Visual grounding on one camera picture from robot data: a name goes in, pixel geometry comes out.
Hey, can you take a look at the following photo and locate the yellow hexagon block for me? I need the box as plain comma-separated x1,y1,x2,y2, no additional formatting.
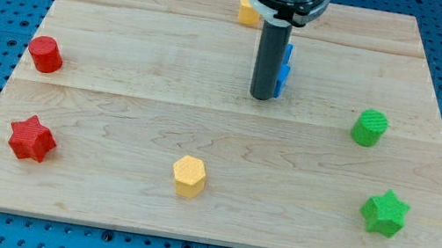
173,155,207,199

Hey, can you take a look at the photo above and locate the blue block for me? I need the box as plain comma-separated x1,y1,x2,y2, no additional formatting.
273,43,293,98

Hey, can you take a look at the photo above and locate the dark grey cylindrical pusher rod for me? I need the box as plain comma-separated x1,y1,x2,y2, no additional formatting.
250,21,292,101

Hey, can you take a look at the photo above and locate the yellow heart block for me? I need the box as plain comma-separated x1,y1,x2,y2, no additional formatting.
237,0,259,26

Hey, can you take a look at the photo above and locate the green star block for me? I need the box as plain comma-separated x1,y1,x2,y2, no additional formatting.
360,189,410,238

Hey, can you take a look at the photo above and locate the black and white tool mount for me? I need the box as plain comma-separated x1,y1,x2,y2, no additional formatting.
242,0,339,37

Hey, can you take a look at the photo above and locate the red star block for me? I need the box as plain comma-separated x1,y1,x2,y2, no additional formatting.
8,115,57,163

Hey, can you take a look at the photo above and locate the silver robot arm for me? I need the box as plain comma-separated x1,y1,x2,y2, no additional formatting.
249,0,332,101

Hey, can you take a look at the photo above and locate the light wooden board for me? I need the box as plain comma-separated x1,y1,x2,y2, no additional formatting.
0,0,442,248

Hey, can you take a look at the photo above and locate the green cylinder block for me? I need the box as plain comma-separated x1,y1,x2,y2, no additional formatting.
350,109,388,147

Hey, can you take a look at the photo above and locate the red cylinder block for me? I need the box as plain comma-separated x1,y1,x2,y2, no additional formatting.
27,35,62,73

